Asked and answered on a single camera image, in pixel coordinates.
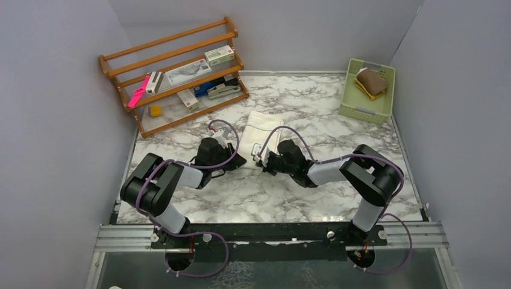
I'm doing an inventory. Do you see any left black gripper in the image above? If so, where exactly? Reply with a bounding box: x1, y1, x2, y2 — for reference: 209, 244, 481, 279
208, 142, 245, 172

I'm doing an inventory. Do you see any cream white towel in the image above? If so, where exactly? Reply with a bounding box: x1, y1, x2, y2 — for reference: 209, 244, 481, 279
238, 111, 284, 170

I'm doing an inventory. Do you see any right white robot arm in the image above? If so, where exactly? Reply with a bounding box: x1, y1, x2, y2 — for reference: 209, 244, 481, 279
252, 140, 404, 245

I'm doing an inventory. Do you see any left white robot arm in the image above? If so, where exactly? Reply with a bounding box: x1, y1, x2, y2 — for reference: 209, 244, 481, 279
120, 137, 247, 247

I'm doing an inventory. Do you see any small white red box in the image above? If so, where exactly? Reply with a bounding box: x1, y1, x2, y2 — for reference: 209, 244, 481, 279
177, 89, 199, 111

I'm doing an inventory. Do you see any grey white stapler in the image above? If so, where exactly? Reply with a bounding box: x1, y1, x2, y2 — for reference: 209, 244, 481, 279
207, 78, 240, 99

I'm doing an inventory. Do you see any blue stapler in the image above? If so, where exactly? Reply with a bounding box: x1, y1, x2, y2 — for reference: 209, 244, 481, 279
193, 78, 225, 98

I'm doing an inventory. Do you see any yellow sponge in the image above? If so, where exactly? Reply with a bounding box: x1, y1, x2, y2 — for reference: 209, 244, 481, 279
148, 105, 162, 117

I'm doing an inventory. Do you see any orange wooden rack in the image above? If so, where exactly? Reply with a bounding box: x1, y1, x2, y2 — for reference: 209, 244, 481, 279
99, 17, 249, 138

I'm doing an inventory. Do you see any long white flat box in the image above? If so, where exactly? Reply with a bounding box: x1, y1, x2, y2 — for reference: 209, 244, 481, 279
165, 59, 212, 87

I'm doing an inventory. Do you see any white silver device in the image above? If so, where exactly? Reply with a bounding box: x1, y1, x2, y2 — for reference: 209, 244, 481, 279
145, 72, 164, 95

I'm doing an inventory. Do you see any green plastic basket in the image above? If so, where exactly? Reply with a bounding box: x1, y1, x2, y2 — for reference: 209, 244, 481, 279
338, 58, 396, 125

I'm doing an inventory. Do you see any pink plastic tool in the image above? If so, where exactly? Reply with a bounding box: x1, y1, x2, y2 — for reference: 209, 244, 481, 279
127, 74, 150, 109

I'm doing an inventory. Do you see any white green box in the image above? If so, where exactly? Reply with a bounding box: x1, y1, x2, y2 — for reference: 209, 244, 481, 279
204, 45, 235, 67

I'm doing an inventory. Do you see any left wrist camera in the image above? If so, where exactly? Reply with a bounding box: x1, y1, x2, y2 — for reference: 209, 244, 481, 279
212, 128, 230, 148

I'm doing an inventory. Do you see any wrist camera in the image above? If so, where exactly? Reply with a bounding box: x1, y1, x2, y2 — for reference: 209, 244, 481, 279
251, 143, 271, 167
212, 128, 230, 148

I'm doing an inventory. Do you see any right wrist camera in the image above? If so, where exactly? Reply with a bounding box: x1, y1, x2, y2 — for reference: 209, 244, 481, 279
251, 143, 271, 167

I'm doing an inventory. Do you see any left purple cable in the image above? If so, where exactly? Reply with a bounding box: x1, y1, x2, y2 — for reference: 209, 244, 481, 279
134, 119, 240, 278

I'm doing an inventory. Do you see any purple cable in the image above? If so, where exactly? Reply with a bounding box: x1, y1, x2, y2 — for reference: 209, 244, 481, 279
134, 119, 240, 278
255, 126, 413, 276

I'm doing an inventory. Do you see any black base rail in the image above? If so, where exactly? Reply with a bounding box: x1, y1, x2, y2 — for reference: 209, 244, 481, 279
150, 222, 387, 263

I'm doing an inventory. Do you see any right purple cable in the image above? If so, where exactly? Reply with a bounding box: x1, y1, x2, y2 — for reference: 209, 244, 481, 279
255, 126, 413, 276

